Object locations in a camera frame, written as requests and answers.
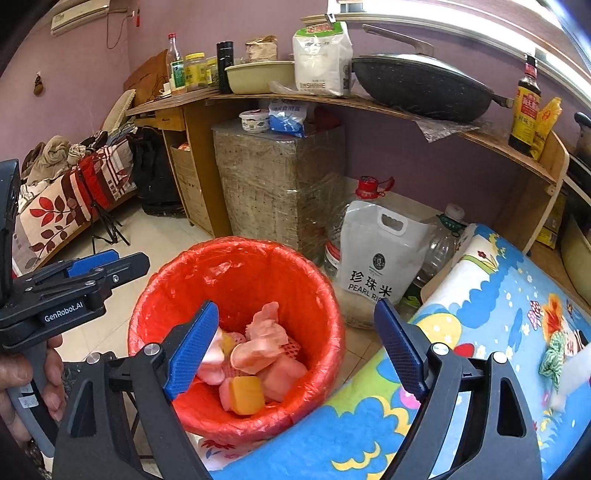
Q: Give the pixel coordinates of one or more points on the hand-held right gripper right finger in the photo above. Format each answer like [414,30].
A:
[399,344]

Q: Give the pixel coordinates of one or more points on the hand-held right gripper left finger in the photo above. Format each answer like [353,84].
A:
[194,346]

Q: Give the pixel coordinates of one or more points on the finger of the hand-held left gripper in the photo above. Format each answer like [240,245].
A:
[90,264]
[129,270]

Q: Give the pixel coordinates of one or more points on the white foam block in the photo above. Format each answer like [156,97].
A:
[572,374]
[286,378]
[210,364]

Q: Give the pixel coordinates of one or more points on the small yellow sponge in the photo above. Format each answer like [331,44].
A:
[227,345]

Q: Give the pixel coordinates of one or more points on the large yellow sponge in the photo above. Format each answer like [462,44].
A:
[247,394]

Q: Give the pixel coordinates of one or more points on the beige tissue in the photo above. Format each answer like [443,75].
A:
[265,325]

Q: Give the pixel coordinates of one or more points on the red plastic bin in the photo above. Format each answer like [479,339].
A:
[258,277]

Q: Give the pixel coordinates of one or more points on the pink foam net with red inside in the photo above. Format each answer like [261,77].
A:
[295,348]

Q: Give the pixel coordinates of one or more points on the person's left hand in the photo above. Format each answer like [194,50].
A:
[14,371]

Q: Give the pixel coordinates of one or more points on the black tripod stand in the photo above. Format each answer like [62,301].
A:
[99,217]

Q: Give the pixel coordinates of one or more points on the bed with floral blanket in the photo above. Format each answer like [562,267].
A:
[51,207]

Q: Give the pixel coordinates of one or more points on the black backpack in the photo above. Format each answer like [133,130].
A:
[152,175]

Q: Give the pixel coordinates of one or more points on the blue cartoon printed tablecloth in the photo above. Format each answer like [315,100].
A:
[485,295]

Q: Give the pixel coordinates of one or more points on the clear plastic bottle green cap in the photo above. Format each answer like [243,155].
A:
[438,249]

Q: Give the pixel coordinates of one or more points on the cardboard box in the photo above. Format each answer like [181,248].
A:
[189,184]

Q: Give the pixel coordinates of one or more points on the beige clothes pile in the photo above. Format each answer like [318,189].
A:
[51,154]

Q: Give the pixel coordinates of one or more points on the wooden desk with drawer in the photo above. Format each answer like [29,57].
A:
[203,152]

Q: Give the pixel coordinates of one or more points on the beige woven cushion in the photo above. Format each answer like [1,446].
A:
[117,110]

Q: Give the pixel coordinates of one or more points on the clear oil jug red cap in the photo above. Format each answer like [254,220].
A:
[369,187]

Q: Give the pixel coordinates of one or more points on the plastic wrapped woven crate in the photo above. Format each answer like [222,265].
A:
[277,184]

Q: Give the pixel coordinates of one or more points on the yellow packets in shelf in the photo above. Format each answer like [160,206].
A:
[551,226]

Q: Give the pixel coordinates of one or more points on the wooden kitchen shelf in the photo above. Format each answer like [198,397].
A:
[531,203]

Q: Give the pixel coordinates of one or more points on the white round tub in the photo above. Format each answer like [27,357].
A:
[254,121]

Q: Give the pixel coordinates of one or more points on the wooden board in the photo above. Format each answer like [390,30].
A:
[147,74]

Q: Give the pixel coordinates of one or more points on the large pale green basin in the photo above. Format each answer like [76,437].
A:
[577,258]

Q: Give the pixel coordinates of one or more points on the glass bottle green label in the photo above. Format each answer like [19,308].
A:
[177,69]

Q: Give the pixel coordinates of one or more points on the yellow lidded jar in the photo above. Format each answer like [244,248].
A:
[195,71]

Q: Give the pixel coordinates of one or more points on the small clear jar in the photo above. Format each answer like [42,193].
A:
[212,71]

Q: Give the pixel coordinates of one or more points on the blue and white salt bag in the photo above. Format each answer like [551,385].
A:
[286,122]

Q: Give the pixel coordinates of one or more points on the clear plastic sheet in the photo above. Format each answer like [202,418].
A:
[443,129]

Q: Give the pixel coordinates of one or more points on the black flask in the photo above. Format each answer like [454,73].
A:
[225,67]

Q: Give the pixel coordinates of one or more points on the black induction cooker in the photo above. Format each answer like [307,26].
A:
[581,180]

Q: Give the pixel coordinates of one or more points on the white air conditioner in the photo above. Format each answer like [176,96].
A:
[78,16]

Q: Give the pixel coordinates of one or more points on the black wok with lid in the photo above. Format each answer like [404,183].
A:
[425,87]

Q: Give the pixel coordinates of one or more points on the brown paper bag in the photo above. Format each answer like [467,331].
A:
[261,48]

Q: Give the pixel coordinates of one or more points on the dark soy sauce bottle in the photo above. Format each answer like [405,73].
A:
[524,115]

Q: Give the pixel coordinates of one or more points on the yellow seasoning packet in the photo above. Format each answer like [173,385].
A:
[549,120]

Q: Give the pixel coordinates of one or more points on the steel cooking pot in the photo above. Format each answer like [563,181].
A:
[584,138]

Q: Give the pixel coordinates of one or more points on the white flour bag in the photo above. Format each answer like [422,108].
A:
[323,60]

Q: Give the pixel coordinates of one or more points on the small brown wall ornament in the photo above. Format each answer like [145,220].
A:
[38,83]

